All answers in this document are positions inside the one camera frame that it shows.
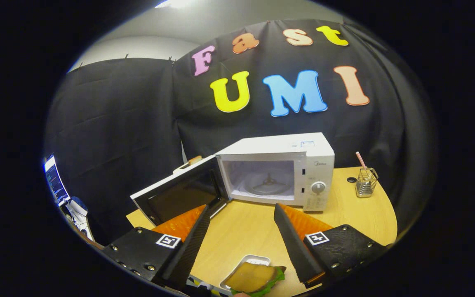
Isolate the white rectangular tray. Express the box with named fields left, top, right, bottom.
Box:
left=220, top=255, right=271, bottom=291

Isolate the white microwave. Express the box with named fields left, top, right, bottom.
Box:
left=130, top=132, right=336, bottom=226

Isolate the white toaster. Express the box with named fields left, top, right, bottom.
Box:
left=173, top=155, right=203, bottom=174

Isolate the computer monitor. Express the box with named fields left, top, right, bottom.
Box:
left=44, top=155, right=71, bottom=207

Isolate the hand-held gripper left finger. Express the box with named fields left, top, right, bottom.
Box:
left=101, top=204, right=212, bottom=291

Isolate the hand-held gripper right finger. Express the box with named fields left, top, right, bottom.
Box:
left=273, top=203, right=388, bottom=285

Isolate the sandwich with green lettuce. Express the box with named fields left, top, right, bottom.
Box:
left=225, top=262, right=287, bottom=297

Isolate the metal wire mesh holder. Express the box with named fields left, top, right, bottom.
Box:
left=355, top=167, right=379, bottom=198

